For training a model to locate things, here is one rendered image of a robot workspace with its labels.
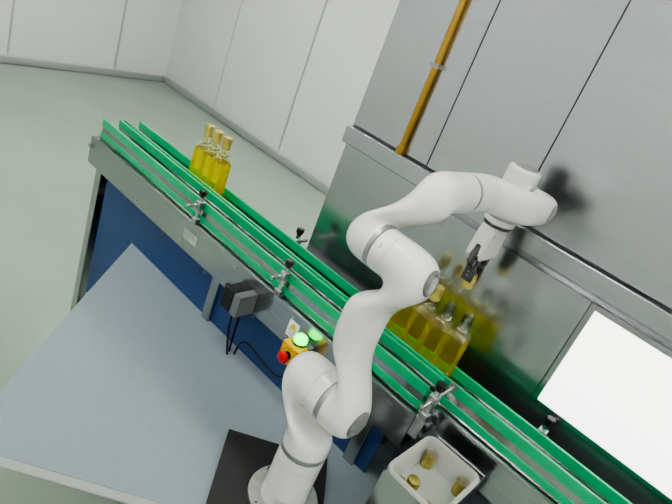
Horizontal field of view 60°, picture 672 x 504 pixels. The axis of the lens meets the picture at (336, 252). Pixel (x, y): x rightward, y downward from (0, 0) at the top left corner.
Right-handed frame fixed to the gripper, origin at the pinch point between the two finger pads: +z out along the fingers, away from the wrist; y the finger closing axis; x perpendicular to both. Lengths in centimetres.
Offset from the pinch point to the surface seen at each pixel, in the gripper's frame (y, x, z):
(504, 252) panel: -11.8, 1.1, -5.5
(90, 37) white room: -183, -591, 104
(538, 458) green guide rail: 4, 40, 30
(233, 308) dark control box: 27, -56, 46
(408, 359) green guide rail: 7.3, -2.4, 30.4
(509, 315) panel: -11.9, 11.0, 9.6
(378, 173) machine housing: -13, -50, -5
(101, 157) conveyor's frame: 22, -159, 42
